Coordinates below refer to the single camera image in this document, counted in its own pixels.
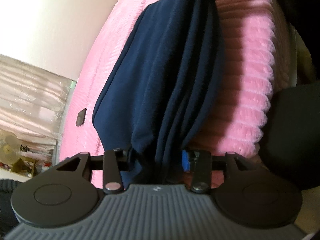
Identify pink ribbed bed blanket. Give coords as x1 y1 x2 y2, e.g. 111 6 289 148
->
58 0 290 161

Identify black smartphone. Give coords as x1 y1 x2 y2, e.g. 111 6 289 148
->
75 108 87 127

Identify black puffer jacket left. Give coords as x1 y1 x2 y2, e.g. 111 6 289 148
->
0 179 21 237

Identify navy fleece sweatpants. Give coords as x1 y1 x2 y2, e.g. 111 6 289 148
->
92 0 224 186

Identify pink sheer curtain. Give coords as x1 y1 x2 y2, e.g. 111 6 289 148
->
1 56 75 146

